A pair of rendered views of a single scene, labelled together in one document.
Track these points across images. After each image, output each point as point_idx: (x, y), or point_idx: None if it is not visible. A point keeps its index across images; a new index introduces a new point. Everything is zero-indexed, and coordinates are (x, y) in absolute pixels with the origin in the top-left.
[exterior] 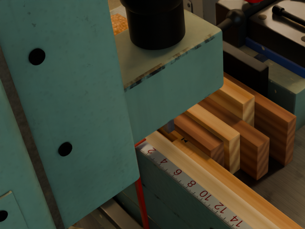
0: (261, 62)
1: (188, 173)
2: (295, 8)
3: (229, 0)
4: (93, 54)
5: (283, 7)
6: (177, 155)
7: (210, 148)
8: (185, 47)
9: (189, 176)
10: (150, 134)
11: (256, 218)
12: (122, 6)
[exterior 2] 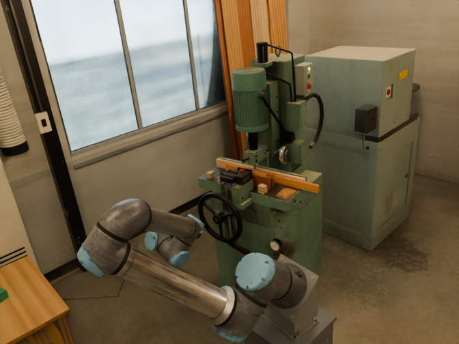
0: (238, 168)
1: (248, 165)
2: (233, 175)
3: (247, 172)
4: None
5: (235, 175)
6: (251, 166)
7: (246, 168)
8: (248, 149)
9: (248, 164)
10: (257, 168)
11: (236, 163)
12: (287, 201)
